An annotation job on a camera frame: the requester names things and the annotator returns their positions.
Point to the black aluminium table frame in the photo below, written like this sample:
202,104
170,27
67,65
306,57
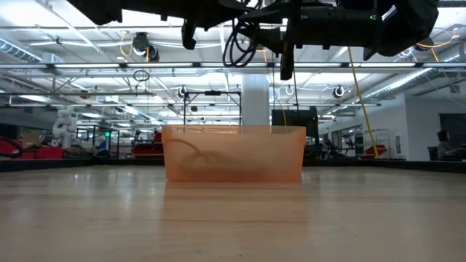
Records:
73,164

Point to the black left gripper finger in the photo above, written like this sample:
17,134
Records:
287,54
189,34

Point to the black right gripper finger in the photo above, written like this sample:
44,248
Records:
338,25

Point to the person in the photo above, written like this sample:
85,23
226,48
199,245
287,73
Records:
444,145

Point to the white robot figure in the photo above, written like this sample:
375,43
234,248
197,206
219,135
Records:
65,125

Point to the black screen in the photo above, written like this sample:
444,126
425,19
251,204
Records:
295,120

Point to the black metal frame rig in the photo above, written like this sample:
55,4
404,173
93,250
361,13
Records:
212,93

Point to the translucent orange plastic bin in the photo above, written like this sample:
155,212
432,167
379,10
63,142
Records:
276,156

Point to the red storage bins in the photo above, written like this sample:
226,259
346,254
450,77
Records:
43,153

